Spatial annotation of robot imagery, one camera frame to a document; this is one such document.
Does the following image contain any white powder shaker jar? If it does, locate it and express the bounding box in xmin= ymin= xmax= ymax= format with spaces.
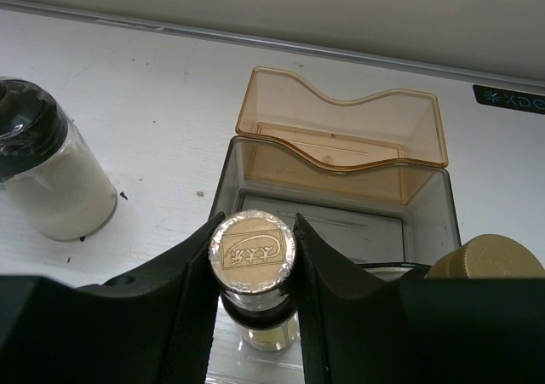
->
xmin=1 ymin=78 xmax=117 ymax=241

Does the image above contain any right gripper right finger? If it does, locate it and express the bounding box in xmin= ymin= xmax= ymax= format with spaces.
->
xmin=294 ymin=215 xmax=544 ymax=383

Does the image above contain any small yellow label bottle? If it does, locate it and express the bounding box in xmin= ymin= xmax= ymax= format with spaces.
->
xmin=209 ymin=209 xmax=298 ymax=352

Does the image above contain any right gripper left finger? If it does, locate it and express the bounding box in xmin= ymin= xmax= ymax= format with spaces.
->
xmin=1 ymin=215 xmax=222 ymax=383

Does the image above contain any right blue table sticker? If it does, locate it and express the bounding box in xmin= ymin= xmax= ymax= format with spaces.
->
xmin=473 ymin=84 xmax=545 ymax=115

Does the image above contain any clear tiered organizer rack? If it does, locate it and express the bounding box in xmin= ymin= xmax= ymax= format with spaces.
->
xmin=211 ymin=67 xmax=460 ymax=265

